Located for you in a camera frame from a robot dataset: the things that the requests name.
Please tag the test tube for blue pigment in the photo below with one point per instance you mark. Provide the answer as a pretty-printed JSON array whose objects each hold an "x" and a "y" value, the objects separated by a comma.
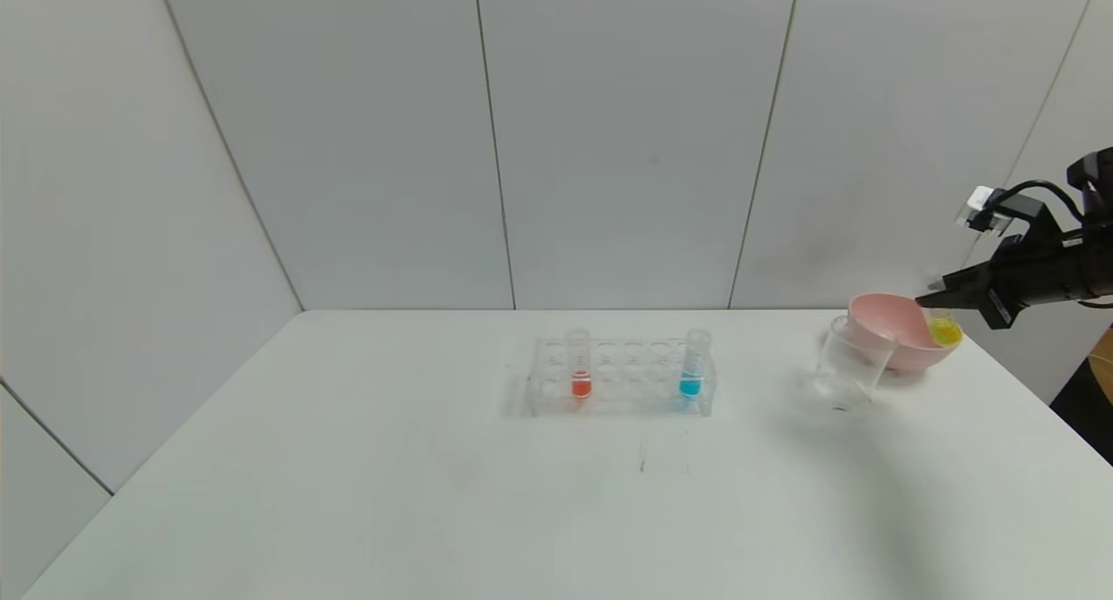
[{"x": 690, "y": 385}]

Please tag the pink bowl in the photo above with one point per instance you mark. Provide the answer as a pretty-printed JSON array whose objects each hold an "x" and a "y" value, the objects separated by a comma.
[{"x": 896, "y": 330}]

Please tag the test tube with red pigment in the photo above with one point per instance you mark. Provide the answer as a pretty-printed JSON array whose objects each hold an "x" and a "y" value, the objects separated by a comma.
[{"x": 580, "y": 384}]

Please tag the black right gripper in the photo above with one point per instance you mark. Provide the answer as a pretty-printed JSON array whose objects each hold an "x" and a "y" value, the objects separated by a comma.
[{"x": 996, "y": 302}]

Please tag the dark furniture beside table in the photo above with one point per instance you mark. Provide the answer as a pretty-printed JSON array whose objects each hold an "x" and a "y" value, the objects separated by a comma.
[{"x": 1087, "y": 417}]

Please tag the clear plastic test tube rack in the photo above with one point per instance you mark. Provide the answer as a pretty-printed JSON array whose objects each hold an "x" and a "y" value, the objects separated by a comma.
[{"x": 622, "y": 378}]

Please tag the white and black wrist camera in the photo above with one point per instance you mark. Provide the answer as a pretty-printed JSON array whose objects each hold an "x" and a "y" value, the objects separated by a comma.
[{"x": 983, "y": 202}]

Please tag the test tube for yellow pigment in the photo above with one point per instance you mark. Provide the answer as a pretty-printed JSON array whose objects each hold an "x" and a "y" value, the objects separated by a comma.
[{"x": 945, "y": 330}]

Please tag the clear glass beaker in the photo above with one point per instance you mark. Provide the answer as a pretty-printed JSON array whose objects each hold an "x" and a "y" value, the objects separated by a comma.
[{"x": 848, "y": 365}]

